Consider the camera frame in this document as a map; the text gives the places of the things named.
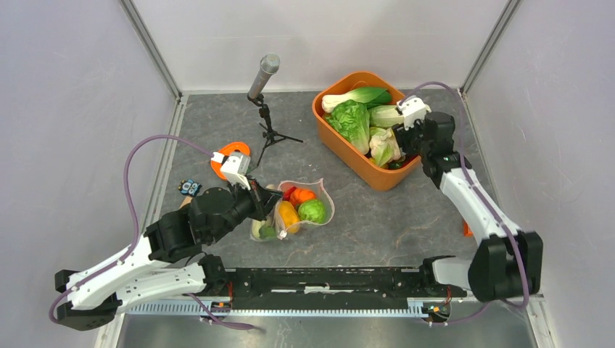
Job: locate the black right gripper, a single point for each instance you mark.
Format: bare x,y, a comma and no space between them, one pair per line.
403,135

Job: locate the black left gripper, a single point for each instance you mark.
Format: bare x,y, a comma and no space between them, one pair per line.
263,199

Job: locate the red toy apple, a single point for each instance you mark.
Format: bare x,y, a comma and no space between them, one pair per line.
288,193

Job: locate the yellow orange toy fruit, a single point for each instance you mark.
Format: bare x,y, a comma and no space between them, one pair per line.
289,217

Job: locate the small orange toy pumpkin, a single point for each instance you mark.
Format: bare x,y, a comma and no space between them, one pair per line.
301,195

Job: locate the clear zip top bag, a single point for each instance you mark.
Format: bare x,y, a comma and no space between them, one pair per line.
319,189

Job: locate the green bumpy custard apple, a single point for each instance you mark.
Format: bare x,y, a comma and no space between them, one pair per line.
313,211

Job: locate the white daikon radish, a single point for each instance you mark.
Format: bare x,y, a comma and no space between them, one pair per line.
263,230

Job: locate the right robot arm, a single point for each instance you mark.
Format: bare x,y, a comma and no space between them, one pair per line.
508,260

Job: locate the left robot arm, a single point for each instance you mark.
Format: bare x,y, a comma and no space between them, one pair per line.
144,270

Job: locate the white toy cauliflower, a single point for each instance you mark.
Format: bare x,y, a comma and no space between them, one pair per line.
383,146

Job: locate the white napa cabbage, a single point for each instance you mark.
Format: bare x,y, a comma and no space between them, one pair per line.
385,116

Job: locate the green lettuce leaf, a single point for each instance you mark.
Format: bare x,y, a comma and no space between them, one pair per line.
350,119

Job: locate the black microphone tripod stand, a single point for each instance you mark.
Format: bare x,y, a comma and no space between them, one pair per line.
270,135

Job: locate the blue owl wooden block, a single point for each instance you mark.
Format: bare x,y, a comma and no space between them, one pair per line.
189,189

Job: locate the orange plastic basket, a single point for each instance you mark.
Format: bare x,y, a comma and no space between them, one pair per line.
377,178

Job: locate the orange toy slice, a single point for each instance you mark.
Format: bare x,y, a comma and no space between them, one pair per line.
467,232

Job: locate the silver microphone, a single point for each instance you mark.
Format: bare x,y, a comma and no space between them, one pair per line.
269,66

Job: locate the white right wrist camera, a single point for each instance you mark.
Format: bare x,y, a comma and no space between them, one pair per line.
412,109

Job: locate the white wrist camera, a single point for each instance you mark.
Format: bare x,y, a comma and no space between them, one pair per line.
233,167
412,109

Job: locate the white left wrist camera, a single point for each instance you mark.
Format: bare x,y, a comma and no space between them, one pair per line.
233,167

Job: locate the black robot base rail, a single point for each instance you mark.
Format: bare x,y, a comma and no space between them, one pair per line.
378,288

